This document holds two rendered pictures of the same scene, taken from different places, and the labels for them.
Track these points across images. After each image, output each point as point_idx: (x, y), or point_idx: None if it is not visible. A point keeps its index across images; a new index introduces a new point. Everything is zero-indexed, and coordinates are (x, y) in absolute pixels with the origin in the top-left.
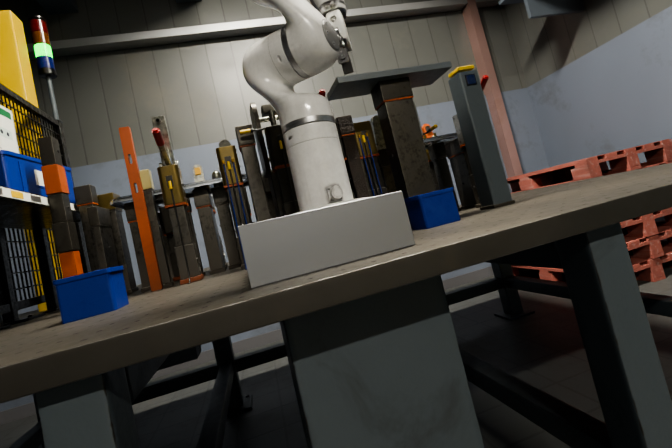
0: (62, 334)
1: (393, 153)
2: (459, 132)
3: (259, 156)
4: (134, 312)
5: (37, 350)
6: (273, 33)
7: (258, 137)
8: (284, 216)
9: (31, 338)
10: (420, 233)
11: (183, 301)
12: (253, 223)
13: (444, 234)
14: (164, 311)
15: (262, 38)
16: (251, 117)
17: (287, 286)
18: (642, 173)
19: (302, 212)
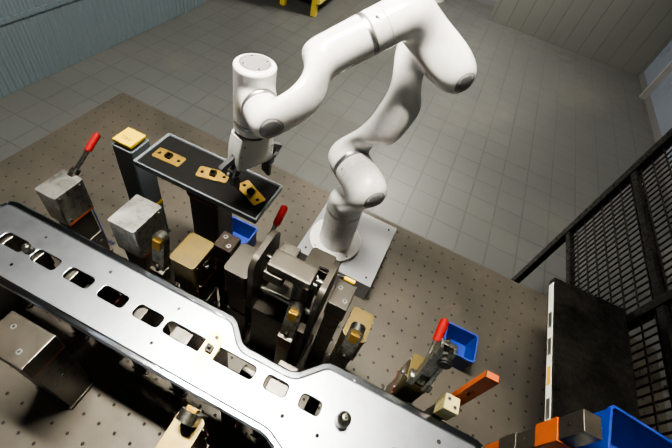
0: (454, 289)
1: (227, 230)
2: (70, 210)
3: (312, 325)
4: (428, 287)
5: (455, 264)
6: (373, 161)
7: (333, 282)
8: (378, 220)
9: (469, 313)
10: (281, 234)
11: (410, 270)
12: (390, 225)
13: (305, 210)
14: (418, 258)
15: (377, 168)
16: (326, 291)
17: (385, 222)
18: (110, 162)
19: (371, 216)
